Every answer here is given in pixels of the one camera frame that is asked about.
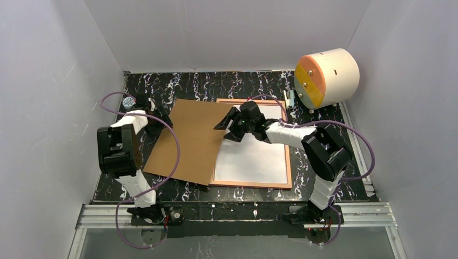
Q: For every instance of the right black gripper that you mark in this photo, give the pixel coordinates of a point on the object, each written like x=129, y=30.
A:
x=237, y=121

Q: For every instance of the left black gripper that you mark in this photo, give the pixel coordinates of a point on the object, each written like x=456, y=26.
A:
x=157, y=119

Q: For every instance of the brown cardboard backing board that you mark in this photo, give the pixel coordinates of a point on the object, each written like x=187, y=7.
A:
x=193, y=146

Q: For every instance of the landscape photo print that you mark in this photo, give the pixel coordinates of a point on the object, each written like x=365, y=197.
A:
x=254, y=157

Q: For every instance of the pink wooden picture frame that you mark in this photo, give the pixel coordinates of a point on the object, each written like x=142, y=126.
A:
x=250, y=184

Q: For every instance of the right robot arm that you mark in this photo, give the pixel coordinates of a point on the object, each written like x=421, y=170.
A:
x=326, y=151

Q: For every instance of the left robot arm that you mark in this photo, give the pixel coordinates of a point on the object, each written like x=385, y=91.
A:
x=120, y=156

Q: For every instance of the blue lidded small jar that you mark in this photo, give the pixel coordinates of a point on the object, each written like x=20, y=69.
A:
x=129, y=102

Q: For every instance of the white cylindrical drawer unit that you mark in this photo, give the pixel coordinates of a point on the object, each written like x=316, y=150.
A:
x=326, y=78

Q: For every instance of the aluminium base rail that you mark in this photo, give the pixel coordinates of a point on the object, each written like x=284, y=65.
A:
x=185, y=219

